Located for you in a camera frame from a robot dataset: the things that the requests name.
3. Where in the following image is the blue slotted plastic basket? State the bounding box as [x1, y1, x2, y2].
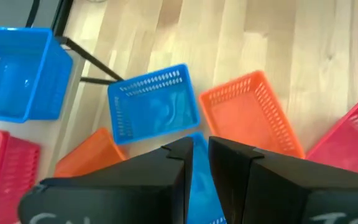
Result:
[0, 26, 74, 124]
[106, 63, 201, 146]
[186, 131, 228, 224]

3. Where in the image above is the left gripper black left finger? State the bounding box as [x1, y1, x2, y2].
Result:
[17, 136, 195, 224]

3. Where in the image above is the large red slotted plastic basket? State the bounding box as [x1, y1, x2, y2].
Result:
[305, 98, 358, 179]

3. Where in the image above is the orange slotted plastic basket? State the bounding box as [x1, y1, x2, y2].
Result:
[53, 126, 129, 179]
[198, 70, 306, 160]

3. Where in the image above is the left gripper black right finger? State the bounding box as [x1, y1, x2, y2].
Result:
[208, 136, 358, 224]

